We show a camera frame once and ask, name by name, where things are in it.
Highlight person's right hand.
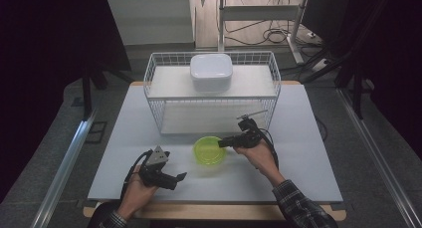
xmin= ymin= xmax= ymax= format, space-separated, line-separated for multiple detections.
xmin=233 ymin=140 xmax=279 ymax=181

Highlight white wire rack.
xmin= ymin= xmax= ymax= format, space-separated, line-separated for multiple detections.
xmin=142 ymin=51 xmax=283 ymax=136

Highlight white desk frame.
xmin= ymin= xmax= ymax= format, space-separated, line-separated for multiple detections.
xmin=217 ymin=0 xmax=312 ymax=65

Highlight hand-held gripper cable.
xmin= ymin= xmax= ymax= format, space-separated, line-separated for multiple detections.
xmin=255 ymin=127 xmax=281 ymax=171
xmin=120 ymin=149 xmax=154 ymax=199

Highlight right hand-held gripper cable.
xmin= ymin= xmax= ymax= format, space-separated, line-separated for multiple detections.
xmin=255 ymin=127 xmax=281 ymax=171

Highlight white power strip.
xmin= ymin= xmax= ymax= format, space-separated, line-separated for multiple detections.
xmin=311 ymin=58 xmax=330 ymax=73

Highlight wooden table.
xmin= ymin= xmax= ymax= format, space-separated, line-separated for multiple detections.
xmin=83 ymin=81 xmax=347 ymax=222

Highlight white square bowl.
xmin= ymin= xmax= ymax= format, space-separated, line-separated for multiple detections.
xmin=189 ymin=53 xmax=234 ymax=93

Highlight black stand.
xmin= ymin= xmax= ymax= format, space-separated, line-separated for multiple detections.
xmin=300 ymin=38 xmax=376 ymax=120
xmin=80 ymin=63 xmax=134 ymax=120

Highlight green plastic bowl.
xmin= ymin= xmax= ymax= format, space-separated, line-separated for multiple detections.
xmin=192 ymin=135 xmax=228 ymax=166

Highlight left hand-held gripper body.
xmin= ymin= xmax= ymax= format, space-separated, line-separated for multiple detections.
xmin=138 ymin=145 xmax=178 ymax=190

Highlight metal floor rail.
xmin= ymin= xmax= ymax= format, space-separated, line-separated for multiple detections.
xmin=335 ymin=88 xmax=422 ymax=228
xmin=30 ymin=109 xmax=100 ymax=228

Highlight white panel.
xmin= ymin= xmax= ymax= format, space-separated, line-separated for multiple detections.
xmin=106 ymin=0 xmax=196 ymax=47

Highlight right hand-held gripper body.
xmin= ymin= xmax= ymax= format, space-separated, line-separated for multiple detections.
xmin=232 ymin=110 xmax=269 ymax=149

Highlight left hand-held gripper cable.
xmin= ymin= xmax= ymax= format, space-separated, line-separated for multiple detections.
xmin=120 ymin=149 xmax=154 ymax=199

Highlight person's left hand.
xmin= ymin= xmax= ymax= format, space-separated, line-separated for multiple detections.
xmin=116 ymin=169 xmax=159 ymax=219

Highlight black floor cables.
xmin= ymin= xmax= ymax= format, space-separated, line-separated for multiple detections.
xmin=223 ymin=18 xmax=321 ymax=47

